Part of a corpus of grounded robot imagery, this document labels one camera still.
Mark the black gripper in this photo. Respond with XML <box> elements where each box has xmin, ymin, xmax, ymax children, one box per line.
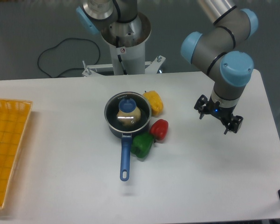
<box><xmin>194</xmin><ymin>95</ymin><xmax>244</xmax><ymax>134</ymax></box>

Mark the blue saucepan with handle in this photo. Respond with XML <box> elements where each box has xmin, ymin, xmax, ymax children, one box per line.
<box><xmin>104</xmin><ymin>91</ymin><xmax>153</xmax><ymax>182</ymax></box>

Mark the glass lid blue knob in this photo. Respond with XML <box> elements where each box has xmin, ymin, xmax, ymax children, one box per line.
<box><xmin>104</xmin><ymin>91</ymin><xmax>152</xmax><ymax>133</ymax></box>

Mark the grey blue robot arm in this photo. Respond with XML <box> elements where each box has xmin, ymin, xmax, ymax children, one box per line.
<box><xmin>76</xmin><ymin>0</ymin><xmax>259</xmax><ymax>133</ymax></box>

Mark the red bell pepper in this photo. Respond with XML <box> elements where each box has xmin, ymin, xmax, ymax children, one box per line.
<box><xmin>149</xmin><ymin>119</ymin><xmax>168</xmax><ymax>140</ymax></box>

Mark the yellow bell pepper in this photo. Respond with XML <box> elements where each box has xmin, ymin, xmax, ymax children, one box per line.
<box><xmin>143</xmin><ymin>91</ymin><xmax>164</xmax><ymax>116</ymax></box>

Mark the green bell pepper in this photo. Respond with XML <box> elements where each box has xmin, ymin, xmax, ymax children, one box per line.
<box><xmin>131</xmin><ymin>132</ymin><xmax>154</xmax><ymax>159</ymax></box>

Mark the beige bread bun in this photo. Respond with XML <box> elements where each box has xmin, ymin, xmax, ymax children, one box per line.
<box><xmin>117</xmin><ymin>107</ymin><xmax>141</xmax><ymax>127</ymax></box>

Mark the yellow woven basket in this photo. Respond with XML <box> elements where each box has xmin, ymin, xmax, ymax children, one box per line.
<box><xmin>0</xmin><ymin>98</ymin><xmax>33</xmax><ymax>210</ymax></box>

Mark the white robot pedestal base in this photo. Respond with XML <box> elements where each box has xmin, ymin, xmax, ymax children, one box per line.
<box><xmin>81</xmin><ymin>11</ymin><xmax>166</xmax><ymax>77</ymax></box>

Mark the black floor cable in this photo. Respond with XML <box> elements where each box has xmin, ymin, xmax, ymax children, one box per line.
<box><xmin>37</xmin><ymin>38</ymin><xmax>101</xmax><ymax>78</ymax></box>

